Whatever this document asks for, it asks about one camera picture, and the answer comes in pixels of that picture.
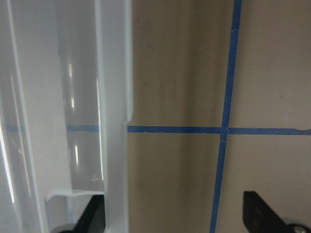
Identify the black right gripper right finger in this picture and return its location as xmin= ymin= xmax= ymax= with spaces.
xmin=243 ymin=191 xmax=294 ymax=233

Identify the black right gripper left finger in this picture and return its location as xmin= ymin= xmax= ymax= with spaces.
xmin=72 ymin=195 xmax=106 ymax=233

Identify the clear plastic box lid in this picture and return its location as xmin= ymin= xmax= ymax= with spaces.
xmin=0 ymin=0 xmax=133 ymax=233

